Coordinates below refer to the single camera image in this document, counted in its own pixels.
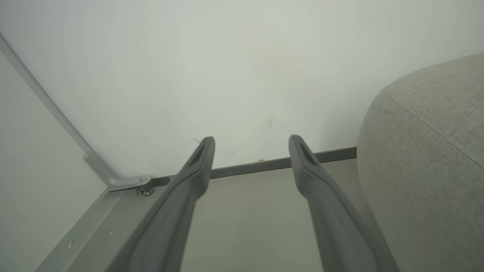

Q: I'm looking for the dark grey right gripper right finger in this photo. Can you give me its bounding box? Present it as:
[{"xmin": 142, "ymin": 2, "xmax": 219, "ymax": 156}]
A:
[{"xmin": 289, "ymin": 134, "xmax": 400, "ymax": 272}]

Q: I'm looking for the grey metal partition frame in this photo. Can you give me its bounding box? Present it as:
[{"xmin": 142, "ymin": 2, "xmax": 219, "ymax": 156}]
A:
[{"xmin": 0, "ymin": 35, "xmax": 152, "ymax": 272}]

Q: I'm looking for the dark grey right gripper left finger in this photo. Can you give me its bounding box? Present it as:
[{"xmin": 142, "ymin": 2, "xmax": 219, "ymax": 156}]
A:
[{"xmin": 108, "ymin": 136, "xmax": 216, "ymax": 272}]

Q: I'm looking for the dark grey baseboard strip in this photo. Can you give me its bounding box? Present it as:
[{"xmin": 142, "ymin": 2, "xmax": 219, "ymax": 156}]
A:
[{"xmin": 149, "ymin": 147, "xmax": 357, "ymax": 188}]

